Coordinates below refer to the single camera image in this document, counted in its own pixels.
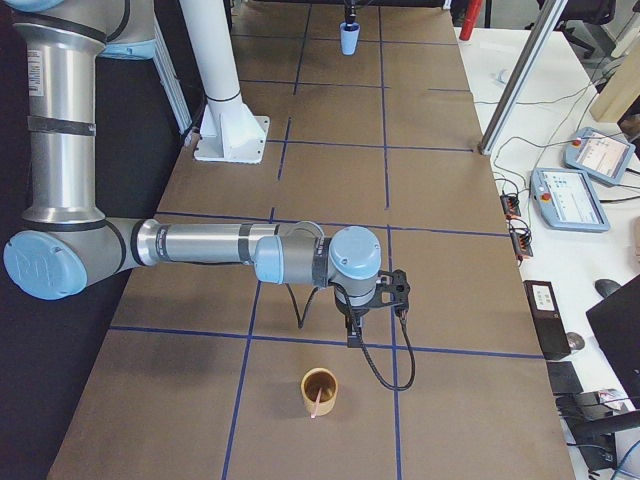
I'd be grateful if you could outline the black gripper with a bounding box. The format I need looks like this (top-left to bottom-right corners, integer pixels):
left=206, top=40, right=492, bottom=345
left=334, top=289, right=375, bottom=348

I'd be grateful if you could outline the blue ribbed plastic cup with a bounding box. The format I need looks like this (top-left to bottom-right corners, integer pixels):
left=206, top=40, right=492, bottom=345
left=339, top=22, right=360, bottom=56

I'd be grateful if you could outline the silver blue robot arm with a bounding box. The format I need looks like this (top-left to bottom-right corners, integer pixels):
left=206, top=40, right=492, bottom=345
left=1, top=11, right=383, bottom=357

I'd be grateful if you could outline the teach pendant tablet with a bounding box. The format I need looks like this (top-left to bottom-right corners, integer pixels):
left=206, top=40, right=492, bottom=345
left=530, top=168, right=610, bottom=233
left=564, top=127, right=635, bottom=186

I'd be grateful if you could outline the red cylinder roll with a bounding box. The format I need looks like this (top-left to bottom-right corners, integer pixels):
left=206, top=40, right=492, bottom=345
left=459, top=0, right=484, bottom=41

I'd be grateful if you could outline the black monitor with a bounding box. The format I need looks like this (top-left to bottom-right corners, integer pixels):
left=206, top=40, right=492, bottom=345
left=586, top=276, right=639, bottom=406

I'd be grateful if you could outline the far teach pendant tablet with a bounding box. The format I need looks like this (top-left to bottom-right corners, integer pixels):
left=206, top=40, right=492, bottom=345
left=564, top=127, right=635, bottom=186

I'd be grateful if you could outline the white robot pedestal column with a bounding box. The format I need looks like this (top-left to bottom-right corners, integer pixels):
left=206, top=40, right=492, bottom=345
left=180, top=0, right=270, bottom=164

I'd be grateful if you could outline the black computer mouse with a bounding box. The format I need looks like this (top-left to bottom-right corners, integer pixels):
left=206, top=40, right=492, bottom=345
left=594, top=278, right=621, bottom=298

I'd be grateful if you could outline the near teach pendant tablet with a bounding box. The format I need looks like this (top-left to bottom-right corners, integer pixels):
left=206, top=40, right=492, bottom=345
left=530, top=168, right=610, bottom=233

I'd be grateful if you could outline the black orange connector board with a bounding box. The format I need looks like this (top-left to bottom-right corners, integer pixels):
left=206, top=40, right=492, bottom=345
left=509, top=227, right=533, bottom=260
left=500, top=193, right=521, bottom=220

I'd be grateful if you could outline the black power adapter box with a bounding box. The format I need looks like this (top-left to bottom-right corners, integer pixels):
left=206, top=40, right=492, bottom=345
left=523, top=280, right=571, bottom=361

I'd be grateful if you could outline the aluminium frame post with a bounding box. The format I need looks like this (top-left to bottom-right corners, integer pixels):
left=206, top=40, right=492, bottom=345
left=478, top=0, right=568, bottom=156

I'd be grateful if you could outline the tan bamboo cup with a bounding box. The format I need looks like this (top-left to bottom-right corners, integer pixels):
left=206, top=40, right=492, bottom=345
left=300, top=367, right=339, bottom=419

